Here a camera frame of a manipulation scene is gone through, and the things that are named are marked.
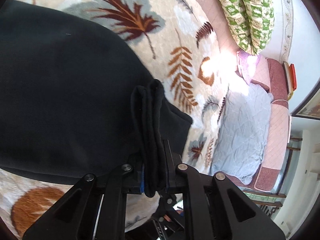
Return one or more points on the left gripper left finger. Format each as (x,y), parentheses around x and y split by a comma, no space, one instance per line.
(94,208)

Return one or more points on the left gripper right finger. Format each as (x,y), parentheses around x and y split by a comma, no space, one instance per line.
(208,207)

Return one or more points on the black pants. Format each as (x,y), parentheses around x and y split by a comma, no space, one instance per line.
(76,99)

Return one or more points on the pink quilted bed sheet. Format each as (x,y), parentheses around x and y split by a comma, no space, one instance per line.
(270,75)

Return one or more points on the light blue quilted pillow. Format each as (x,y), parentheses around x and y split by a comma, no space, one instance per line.
(243,132)

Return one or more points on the purple folded cloth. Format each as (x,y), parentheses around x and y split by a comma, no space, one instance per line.
(246,64)

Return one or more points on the leaf pattern fleece blanket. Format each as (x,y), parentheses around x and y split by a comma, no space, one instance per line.
(176,43)

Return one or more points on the green white patterned quilt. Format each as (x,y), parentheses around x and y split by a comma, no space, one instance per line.
(251,23)

